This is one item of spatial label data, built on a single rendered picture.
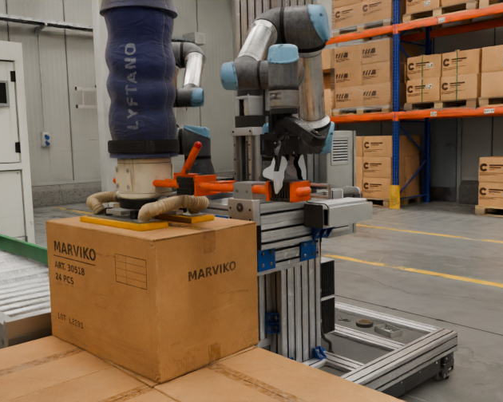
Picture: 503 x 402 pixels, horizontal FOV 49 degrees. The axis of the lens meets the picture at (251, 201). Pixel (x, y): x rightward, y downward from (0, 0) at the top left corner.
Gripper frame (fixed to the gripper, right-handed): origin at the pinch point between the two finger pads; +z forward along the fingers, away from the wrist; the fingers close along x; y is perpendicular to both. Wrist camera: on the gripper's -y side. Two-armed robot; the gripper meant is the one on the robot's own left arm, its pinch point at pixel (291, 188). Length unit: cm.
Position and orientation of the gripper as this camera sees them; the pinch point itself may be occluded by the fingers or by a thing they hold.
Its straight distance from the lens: 139.2
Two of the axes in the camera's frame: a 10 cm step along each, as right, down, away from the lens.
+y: -7.3, -0.6, 6.8
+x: -6.8, 1.0, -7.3
